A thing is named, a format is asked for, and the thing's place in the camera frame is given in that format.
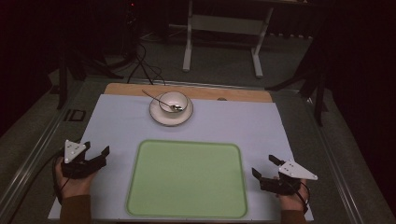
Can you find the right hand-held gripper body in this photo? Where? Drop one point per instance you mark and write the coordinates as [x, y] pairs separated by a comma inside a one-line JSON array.
[[288, 179]]

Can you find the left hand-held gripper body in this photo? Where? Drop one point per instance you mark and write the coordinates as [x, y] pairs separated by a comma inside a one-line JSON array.
[[77, 165]]

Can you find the person's left hand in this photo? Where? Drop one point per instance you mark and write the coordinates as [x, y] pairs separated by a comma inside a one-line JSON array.
[[73, 183]]

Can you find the person's right hand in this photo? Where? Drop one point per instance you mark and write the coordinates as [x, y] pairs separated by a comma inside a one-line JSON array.
[[294, 200]]

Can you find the white table mat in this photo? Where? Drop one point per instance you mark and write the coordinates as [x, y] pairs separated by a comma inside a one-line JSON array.
[[118, 124]]

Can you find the green tray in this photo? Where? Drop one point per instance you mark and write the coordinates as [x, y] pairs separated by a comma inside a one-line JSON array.
[[186, 179]]

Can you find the white saucer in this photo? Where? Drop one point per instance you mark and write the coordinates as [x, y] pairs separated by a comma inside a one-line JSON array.
[[170, 117]]

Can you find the metal spoon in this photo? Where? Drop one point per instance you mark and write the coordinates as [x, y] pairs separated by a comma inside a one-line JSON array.
[[162, 101]]

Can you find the black tripod stand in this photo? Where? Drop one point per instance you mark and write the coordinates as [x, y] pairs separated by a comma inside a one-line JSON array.
[[81, 62], [311, 81]]

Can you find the white bowl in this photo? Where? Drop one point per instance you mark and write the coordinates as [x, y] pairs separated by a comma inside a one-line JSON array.
[[173, 101]]

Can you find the white metal stand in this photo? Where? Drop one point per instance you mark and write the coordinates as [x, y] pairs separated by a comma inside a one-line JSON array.
[[224, 34]]

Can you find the black floor socket frame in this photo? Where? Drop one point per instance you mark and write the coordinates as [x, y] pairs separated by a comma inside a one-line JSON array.
[[75, 115]]

